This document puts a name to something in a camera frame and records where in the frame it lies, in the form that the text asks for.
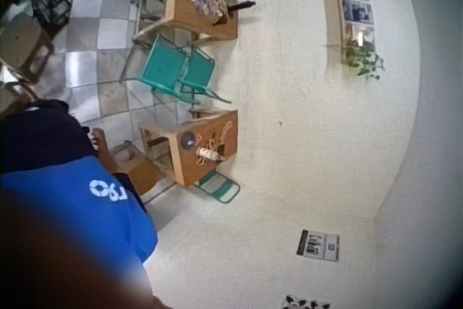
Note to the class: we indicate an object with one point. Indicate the person's right hand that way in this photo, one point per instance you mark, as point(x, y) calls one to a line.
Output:
point(97, 138)

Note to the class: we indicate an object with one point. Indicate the small wooden stool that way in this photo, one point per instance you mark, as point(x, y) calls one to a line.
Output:
point(139, 173)

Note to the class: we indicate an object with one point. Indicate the round blue plate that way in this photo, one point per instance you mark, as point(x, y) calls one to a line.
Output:
point(187, 140)

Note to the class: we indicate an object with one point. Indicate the wooden table with white bottle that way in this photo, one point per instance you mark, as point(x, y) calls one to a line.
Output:
point(188, 164)

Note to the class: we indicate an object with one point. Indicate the white bottle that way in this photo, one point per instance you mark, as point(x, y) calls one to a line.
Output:
point(208, 153)

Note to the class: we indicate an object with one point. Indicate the wooden condiment holder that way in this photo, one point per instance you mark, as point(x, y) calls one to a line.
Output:
point(218, 10)
point(213, 146)

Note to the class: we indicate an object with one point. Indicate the light wooden stool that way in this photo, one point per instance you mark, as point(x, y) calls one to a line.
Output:
point(25, 39)

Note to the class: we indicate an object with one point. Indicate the wooden table with black bottle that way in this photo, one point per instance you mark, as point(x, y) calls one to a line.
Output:
point(181, 1)

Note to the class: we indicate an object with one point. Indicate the black bottle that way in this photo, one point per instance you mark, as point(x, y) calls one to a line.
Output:
point(241, 5)

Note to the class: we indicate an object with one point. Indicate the green hanging plant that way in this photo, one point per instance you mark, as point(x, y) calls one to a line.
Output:
point(365, 59)

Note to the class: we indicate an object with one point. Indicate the black and white wall poster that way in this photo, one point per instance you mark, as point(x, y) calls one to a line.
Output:
point(318, 245)

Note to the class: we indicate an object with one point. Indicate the black and white wall sticker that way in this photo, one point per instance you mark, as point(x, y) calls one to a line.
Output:
point(305, 302)

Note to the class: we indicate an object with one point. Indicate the wooden wall shelf with pictures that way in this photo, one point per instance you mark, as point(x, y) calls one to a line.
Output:
point(356, 10)

